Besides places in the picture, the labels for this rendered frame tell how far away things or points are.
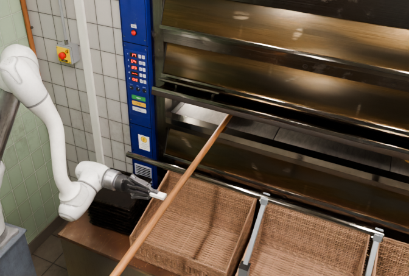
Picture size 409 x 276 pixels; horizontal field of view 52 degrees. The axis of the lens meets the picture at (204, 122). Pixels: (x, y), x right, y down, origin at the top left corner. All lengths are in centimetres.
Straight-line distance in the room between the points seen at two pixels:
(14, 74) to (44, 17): 100
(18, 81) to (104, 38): 82
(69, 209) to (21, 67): 62
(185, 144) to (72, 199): 82
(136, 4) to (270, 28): 67
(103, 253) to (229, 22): 140
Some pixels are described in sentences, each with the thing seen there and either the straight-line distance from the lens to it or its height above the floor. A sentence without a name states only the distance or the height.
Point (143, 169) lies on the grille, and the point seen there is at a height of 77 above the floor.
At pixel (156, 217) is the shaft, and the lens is 175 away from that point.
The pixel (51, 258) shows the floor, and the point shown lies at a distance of 331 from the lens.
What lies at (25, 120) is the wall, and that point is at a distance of 287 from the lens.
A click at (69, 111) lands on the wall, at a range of 283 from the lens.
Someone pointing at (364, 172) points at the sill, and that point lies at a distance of 217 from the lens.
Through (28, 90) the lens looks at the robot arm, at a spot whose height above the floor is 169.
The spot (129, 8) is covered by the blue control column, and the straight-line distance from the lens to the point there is 218.
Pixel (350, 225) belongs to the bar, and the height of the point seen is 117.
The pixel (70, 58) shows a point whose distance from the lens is 250.
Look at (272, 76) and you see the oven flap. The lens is 202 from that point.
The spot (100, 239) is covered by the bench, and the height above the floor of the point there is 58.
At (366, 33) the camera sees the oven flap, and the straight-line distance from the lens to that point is 187.
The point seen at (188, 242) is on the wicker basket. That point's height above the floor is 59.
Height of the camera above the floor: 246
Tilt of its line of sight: 33 degrees down
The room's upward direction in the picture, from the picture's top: 2 degrees clockwise
